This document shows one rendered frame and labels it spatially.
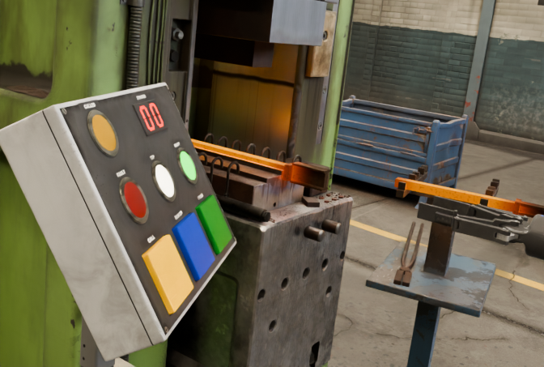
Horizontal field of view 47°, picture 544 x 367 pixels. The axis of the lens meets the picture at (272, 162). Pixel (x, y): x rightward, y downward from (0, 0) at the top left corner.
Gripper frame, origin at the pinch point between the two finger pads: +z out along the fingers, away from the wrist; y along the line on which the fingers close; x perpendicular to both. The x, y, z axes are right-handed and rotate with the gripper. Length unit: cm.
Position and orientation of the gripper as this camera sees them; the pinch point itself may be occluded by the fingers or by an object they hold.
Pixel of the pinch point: (440, 210)
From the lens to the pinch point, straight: 123.1
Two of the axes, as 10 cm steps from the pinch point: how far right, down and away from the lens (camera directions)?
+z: -8.1, -2.1, 5.4
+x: 1.1, -9.7, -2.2
